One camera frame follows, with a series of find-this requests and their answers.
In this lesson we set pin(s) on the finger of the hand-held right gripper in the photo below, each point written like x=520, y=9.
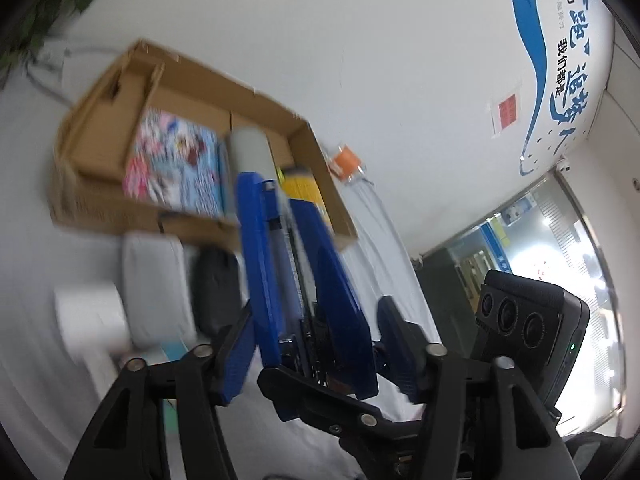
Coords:
x=325, y=410

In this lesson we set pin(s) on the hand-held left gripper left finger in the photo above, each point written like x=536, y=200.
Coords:
x=235, y=360

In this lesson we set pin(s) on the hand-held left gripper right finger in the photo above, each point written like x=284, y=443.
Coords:
x=397, y=350

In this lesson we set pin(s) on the blue stapler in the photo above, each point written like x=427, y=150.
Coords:
x=260, y=260

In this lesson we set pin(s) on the yellow packet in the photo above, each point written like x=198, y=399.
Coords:
x=302, y=187

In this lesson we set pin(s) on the colourful printed box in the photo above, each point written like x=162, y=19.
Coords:
x=175, y=165

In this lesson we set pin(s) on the silver metal can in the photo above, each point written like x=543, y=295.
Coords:
x=247, y=152

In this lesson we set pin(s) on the brown cardboard box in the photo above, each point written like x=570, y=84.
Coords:
x=310, y=160

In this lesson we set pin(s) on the pastel cube puzzle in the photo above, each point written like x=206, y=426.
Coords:
x=170, y=349

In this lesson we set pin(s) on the glass door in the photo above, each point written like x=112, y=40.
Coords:
x=540, y=240

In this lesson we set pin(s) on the black object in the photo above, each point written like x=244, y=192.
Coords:
x=215, y=280

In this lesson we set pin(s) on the light grey pouch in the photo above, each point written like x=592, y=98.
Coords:
x=155, y=280

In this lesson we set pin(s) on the white cylinder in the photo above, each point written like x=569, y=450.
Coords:
x=90, y=315

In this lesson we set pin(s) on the orange tape dispenser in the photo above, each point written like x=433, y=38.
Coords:
x=345, y=160

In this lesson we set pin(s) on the grey table cloth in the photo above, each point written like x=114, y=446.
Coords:
x=30, y=270

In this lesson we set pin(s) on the brown cardboard box lid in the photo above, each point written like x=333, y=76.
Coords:
x=100, y=125

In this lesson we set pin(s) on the green potted plant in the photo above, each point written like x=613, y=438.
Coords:
x=30, y=25

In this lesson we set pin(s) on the red wall notice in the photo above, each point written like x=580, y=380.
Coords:
x=509, y=110

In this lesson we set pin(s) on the blue white wall banner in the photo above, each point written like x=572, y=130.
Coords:
x=530, y=20

